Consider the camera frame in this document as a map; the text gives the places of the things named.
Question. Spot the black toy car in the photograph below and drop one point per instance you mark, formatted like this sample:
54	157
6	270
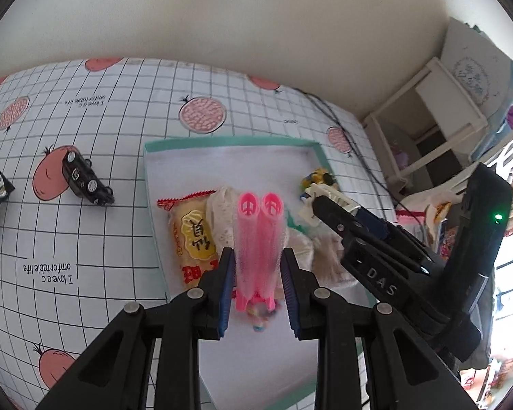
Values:
83	177

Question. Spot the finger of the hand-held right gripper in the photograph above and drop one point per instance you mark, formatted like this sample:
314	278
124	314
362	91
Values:
374	224
337	220

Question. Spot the small colourful toy under rollers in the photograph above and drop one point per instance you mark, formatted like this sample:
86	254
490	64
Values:
260	322

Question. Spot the pink hair rollers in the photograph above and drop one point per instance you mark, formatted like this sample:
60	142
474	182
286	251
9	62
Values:
256	247

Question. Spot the checked printed tablecloth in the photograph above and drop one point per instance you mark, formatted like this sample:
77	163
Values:
111	243

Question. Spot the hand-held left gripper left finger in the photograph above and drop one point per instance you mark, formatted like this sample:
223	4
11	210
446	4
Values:
224	294

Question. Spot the white shelf unit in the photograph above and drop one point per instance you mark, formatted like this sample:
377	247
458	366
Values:
440	89

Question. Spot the beige lace cloth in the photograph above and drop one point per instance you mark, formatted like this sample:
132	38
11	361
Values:
325	264

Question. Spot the white printed box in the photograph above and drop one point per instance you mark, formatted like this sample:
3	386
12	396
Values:
474	59

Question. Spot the white tray with teal rim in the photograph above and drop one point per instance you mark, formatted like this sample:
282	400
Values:
239	166

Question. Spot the orange snack packet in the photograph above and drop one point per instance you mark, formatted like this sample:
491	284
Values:
192	239

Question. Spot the white plastic bag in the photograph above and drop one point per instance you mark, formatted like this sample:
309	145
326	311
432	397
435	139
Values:
427	198

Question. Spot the purple soft toy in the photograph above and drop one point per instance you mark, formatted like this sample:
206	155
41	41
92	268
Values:
399	153

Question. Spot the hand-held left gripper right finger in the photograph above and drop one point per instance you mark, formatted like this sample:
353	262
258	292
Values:
291	299

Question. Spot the small colourful toy figure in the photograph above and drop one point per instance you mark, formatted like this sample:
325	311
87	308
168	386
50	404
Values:
320	177

